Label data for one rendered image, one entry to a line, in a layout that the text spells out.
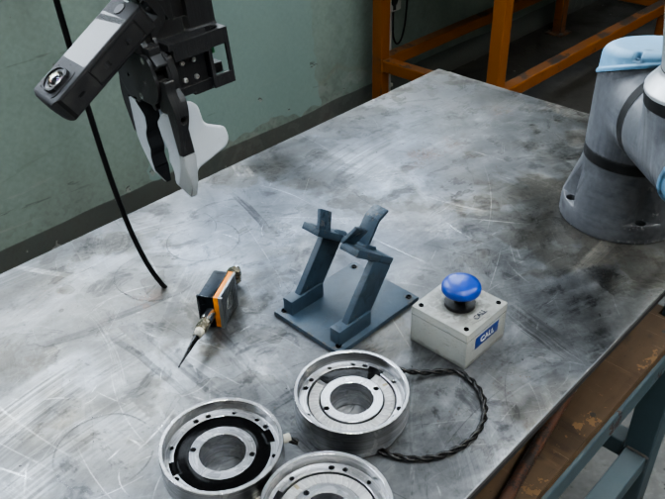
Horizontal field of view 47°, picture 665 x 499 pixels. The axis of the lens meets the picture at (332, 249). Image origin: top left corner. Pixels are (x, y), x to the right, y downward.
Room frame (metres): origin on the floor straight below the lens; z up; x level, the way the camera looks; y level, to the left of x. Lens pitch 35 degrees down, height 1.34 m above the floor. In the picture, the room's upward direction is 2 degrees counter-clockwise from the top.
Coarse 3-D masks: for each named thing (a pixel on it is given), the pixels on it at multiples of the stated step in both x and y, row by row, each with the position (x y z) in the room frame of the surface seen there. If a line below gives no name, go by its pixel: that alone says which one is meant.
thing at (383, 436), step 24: (336, 360) 0.54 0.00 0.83; (360, 360) 0.54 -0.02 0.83; (384, 360) 0.53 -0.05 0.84; (312, 384) 0.51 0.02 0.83; (336, 384) 0.51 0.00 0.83; (360, 384) 0.51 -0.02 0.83; (408, 384) 0.50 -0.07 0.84; (336, 408) 0.51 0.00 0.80; (408, 408) 0.48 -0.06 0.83; (312, 432) 0.45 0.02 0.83; (336, 432) 0.44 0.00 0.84; (360, 432) 0.44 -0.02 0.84; (384, 432) 0.45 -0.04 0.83; (360, 456) 0.45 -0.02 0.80
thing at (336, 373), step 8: (328, 368) 0.53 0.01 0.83; (336, 368) 0.53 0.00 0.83; (344, 368) 0.53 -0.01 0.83; (352, 368) 0.53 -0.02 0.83; (360, 368) 0.53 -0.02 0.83; (368, 368) 0.53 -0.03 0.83; (376, 368) 0.53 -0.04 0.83; (320, 376) 0.52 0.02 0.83; (328, 376) 0.52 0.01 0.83; (336, 376) 0.52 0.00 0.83; (360, 376) 0.52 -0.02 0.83; (368, 376) 0.52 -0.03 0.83
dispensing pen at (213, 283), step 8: (216, 272) 0.67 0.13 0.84; (224, 272) 0.67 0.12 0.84; (240, 272) 0.70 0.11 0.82; (208, 280) 0.66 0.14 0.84; (216, 280) 0.66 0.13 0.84; (240, 280) 0.71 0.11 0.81; (208, 288) 0.65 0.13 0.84; (216, 288) 0.65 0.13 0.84; (200, 296) 0.63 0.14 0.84; (208, 296) 0.63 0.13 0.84; (200, 304) 0.63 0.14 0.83; (208, 304) 0.63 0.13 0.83; (200, 312) 0.63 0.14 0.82; (208, 312) 0.62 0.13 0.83; (200, 320) 0.61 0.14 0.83; (208, 320) 0.61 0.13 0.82; (200, 328) 0.60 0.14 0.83; (208, 328) 0.61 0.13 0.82; (200, 336) 0.59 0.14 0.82; (192, 344) 0.58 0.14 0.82
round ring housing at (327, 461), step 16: (288, 464) 0.41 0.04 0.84; (304, 464) 0.42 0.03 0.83; (320, 464) 0.42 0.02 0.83; (336, 464) 0.42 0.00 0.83; (352, 464) 0.41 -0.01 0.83; (368, 464) 0.41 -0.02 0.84; (272, 480) 0.39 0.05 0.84; (288, 480) 0.40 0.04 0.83; (368, 480) 0.40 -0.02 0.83; (384, 480) 0.39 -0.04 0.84; (272, 496) 0.39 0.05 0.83; (304, 496) 0.39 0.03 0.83; (320, 496) 0.39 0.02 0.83; (336, 496) 0.39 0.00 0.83; (352, 496) 0.39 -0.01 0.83; (384, 496) 0.38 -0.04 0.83
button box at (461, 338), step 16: (416, 304) 0.61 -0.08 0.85; (432, 304) 0.60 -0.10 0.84; (448, 304) 0.60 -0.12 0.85; (464, 304) 0.60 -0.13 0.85; (480, 304) 0.60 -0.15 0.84; (496, 304) 0.60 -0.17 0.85; (416, 320) 0.60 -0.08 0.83; (432, 320) 0.58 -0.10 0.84; (448, 320) 0.58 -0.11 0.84; (464, 320) 0.58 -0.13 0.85; (480, 320) 0.58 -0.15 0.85; (496, 320) 0.59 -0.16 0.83; (416, 336) 0.60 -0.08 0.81; (432, 336) 0.58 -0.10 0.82; (448, 336) 0.57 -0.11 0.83; (464, 336) 0.56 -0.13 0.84; (480, 336) 0.57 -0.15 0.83; (496, 336) 0.59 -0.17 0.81; (448, 352) 0.57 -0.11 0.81; (464, 352) 0.56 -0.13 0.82; (480, 352) 0.57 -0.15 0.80; (464, 368) 0.56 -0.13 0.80
